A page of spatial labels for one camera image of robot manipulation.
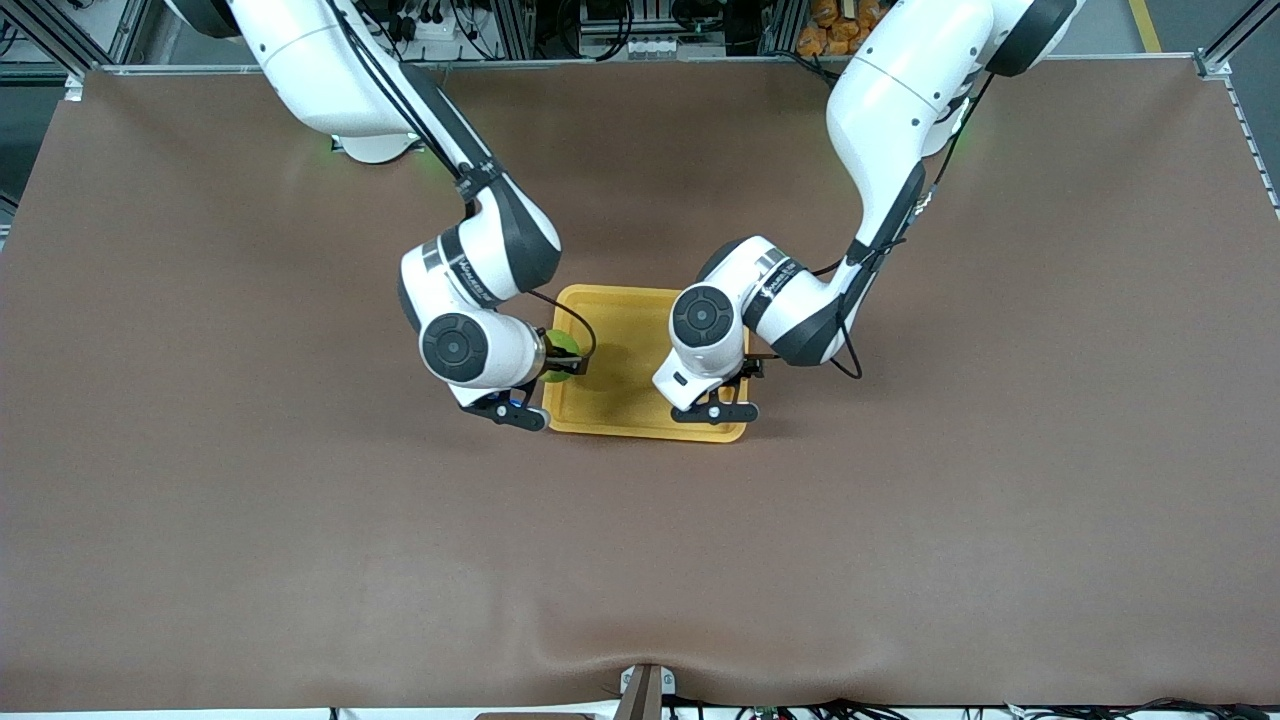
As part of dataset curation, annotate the green apple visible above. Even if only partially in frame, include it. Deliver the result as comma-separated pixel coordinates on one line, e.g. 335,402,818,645
543,330,582,385

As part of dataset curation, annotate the yellow plastic tray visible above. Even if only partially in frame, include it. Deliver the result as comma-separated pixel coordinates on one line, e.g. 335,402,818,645
541,284,750,444

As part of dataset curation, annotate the brown table mat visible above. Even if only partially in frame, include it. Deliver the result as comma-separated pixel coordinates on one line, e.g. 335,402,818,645
0,60,1280,713

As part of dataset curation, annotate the orange toy food pile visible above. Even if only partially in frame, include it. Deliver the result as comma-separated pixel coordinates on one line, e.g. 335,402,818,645
796,0,886,58

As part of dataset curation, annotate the white power strip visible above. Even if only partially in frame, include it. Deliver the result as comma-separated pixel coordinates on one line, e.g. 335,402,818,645
388,5,473,43

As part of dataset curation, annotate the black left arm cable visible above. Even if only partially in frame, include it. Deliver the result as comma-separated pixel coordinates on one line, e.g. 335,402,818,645
745,70,1001,382

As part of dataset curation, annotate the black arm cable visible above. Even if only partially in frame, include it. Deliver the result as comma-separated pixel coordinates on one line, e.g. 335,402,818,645
320,0,599,379
745,70,1001,382

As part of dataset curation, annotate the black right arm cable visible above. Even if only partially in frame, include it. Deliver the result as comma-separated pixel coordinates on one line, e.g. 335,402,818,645
320,0,599,379

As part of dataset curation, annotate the grey camera pole mount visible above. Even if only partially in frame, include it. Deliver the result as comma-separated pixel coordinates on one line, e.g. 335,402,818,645
618,663,678,720

